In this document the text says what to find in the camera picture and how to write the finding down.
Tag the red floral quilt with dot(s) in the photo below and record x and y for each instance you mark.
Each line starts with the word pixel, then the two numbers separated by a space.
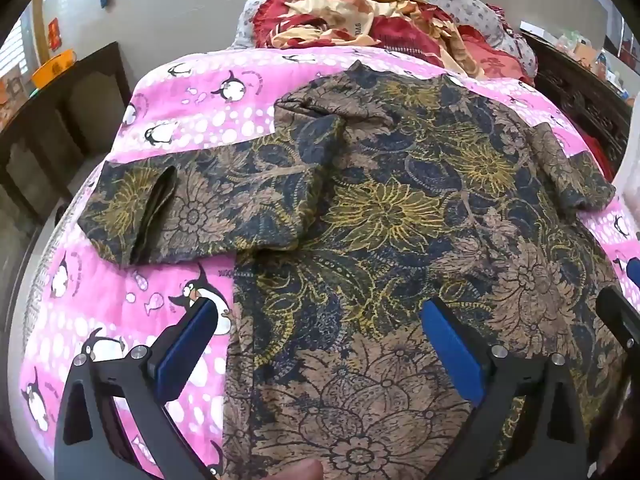
pixel 350 25

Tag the person's left hand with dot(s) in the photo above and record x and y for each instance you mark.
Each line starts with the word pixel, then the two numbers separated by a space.
pixel 307 471

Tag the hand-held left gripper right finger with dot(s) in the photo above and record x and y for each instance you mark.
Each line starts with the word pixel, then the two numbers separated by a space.
pixel 450 350

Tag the grey patterned pillow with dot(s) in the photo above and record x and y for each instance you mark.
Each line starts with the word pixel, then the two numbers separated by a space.
pixel 450 0

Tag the pile of assorted packets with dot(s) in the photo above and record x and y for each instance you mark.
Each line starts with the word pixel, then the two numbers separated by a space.
pixel 585 47

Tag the dark carved wooden headboard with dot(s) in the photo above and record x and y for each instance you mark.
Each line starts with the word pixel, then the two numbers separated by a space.
pixel 575 85

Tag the white padded furniture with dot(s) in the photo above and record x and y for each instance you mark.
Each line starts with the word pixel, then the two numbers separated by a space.
pixel 629 195

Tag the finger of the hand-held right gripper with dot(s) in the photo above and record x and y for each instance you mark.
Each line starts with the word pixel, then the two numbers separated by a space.
pixel 620 317

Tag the dark wooden cabinet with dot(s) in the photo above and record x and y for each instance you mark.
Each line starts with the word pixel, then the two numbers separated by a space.
pixel 75 110

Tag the brown floral patterned garment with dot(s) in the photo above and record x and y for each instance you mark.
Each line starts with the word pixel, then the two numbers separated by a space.
pixel 375 210

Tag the orange plastic basket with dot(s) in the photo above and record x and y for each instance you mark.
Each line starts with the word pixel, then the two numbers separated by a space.
pixel 52 67

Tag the red paper wall sticker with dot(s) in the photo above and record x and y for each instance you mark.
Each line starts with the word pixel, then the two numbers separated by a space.
pixel 54 35

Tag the red cloth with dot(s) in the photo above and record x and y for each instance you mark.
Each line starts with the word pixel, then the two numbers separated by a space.
pixel 597 150

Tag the frosted glass window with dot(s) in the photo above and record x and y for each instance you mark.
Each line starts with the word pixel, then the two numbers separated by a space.
pixel 10 45

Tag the pink penguin print blanket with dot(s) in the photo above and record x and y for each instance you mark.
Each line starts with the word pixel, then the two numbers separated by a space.
pixel 100 285

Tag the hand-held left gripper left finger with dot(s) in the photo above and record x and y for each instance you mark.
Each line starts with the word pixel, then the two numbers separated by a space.
pixel 187 345

